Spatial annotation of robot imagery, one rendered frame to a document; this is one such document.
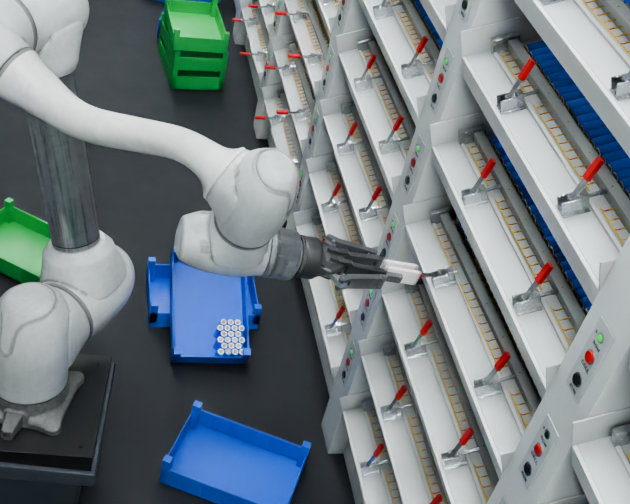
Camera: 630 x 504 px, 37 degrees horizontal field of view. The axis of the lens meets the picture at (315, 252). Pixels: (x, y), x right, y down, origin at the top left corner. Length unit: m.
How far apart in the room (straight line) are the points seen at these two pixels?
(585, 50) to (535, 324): 0.40
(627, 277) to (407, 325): 0.81
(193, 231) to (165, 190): 1.53
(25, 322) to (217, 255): 0.49
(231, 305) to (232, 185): 1.17
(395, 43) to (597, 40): 0.80
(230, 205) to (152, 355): 1.12
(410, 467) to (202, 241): 0.68
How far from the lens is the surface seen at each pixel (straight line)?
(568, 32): 1.40
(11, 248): 2.80
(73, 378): 2.11
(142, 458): 2.30
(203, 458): 2.31
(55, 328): 1.91
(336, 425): 2.31
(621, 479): 1.29
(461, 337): 1.67
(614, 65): 1.33
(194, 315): 2.54
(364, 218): 2.18
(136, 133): 1.54
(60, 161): 1.91
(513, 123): 1.53
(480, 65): 1.67
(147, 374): 2.47
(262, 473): 2.30
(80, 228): 1.98
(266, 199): 1.41
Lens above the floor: 1.81
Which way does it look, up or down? 38 degrees down
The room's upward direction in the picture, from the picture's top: 15 degrees clockwise
